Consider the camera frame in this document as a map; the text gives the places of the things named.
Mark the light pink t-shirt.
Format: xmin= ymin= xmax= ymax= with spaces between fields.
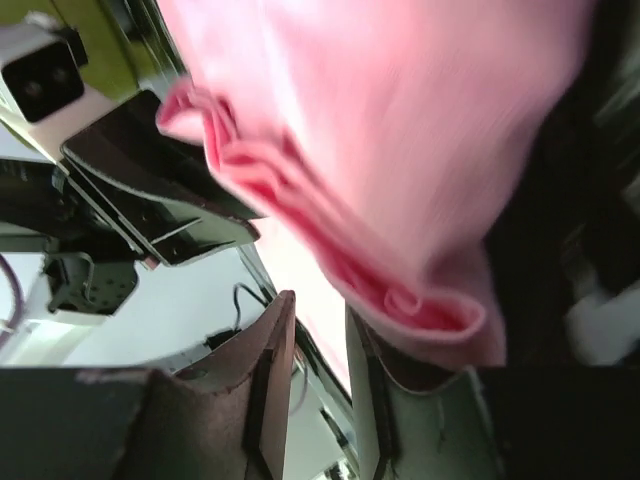
xmin=157 ymin=1 xmax=595 ymax=370

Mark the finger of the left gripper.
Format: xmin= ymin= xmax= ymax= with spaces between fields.
xmin=61 ymin=90 xmax=259 ymax=266

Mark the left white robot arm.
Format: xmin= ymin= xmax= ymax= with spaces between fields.
xmin=1 ymin=90 xmax=258 ymax=317

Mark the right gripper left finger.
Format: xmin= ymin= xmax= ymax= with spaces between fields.
xmin=1 ymin=291 xmax=295 ymax=479

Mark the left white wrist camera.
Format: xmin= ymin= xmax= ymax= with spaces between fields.
xmin=1 ymin=22 xmax=115 ymax=162

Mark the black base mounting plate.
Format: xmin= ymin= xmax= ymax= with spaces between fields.
xmin=283 ymin=321 xmax=360 ymax=479

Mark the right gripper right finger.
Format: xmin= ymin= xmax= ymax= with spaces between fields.
xmin=346 ymin=312 xmax=639 ymax=479

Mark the olive green plastic bin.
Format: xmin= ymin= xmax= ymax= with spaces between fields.
xmin=1 ymin=0 xmax=171 ymax=100

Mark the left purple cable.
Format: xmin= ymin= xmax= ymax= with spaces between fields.
xmin=0 ymin=252 xmax=26 ymax=341

